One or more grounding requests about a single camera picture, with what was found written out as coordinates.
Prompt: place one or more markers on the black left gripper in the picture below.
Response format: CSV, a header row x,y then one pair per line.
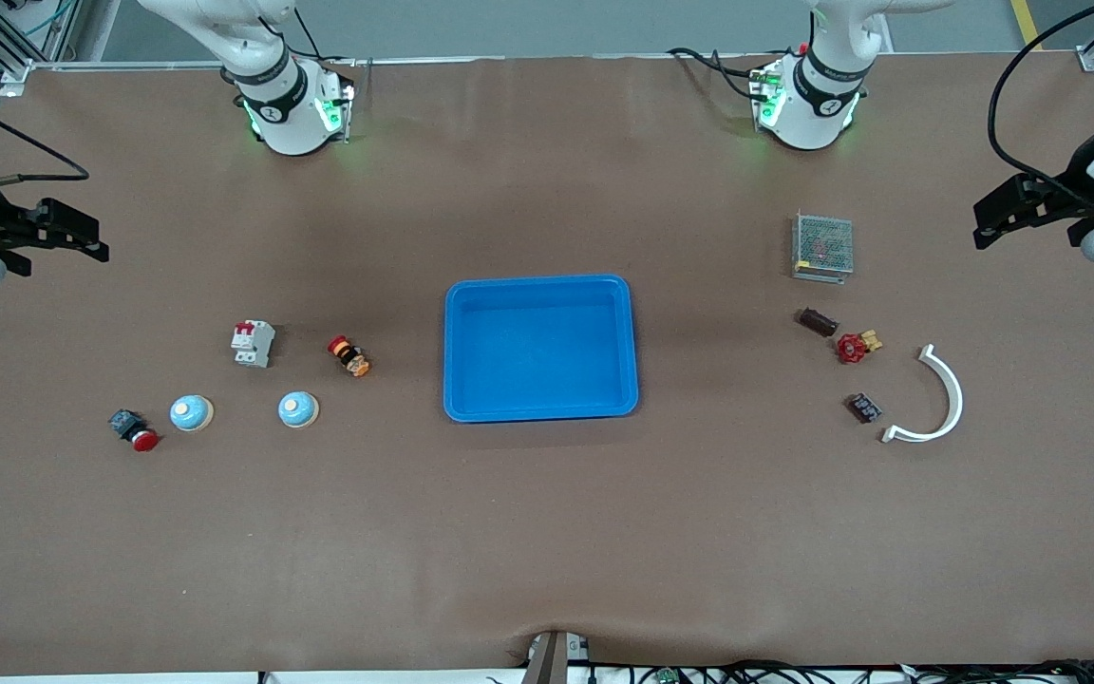
x,y
1068,195

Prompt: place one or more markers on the dark brown electrolytic capacitor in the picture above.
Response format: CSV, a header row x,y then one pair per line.
x,y
818,322

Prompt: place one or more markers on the blue desk bell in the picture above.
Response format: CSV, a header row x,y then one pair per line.
x,y
298,409
191,413

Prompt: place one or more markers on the small black electronic component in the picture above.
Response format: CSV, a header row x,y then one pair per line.
x,y
863,408

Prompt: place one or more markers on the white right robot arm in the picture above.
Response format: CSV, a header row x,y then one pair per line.
x,y
286,119

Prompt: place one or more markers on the blue plastic tray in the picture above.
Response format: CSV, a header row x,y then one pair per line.
x,y
537,351

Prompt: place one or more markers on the metal mesh power supply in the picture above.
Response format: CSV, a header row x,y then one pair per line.
x,y
822,245

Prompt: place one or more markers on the red mushroom push button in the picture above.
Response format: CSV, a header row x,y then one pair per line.
x,y
134,429

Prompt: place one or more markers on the white circuit breaker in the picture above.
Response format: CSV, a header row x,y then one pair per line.
x,y
254,344

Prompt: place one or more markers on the white curved plastic bracket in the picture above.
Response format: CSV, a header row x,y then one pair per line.
x,y
957,399

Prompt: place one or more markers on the orange red emergency stop switch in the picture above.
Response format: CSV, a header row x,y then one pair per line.
x,y
349,357

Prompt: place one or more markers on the metal table edge bracket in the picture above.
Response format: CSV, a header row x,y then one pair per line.
x,y
552,660

